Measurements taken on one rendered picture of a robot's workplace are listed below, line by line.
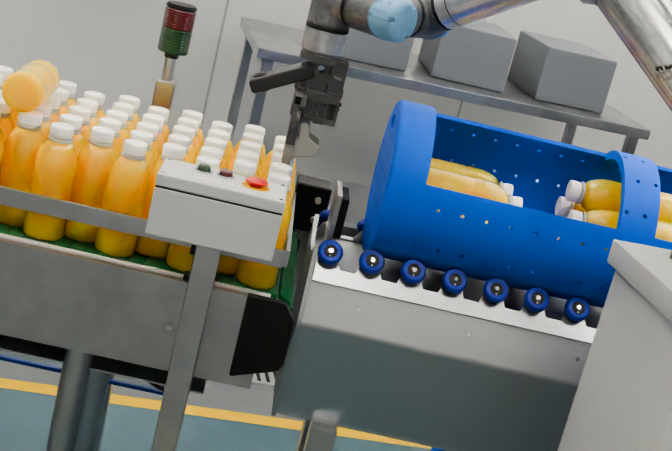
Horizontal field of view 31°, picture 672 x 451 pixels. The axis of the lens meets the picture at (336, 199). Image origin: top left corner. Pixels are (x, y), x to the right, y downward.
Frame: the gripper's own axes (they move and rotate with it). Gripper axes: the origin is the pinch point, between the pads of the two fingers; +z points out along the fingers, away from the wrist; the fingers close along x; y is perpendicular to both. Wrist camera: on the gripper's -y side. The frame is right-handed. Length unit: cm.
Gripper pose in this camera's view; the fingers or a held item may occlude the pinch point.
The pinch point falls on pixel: (283, 160)
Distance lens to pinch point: 215.8
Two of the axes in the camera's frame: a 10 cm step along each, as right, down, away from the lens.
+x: 0.0, -2.6, 9.6
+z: -2.3, 9.4, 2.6
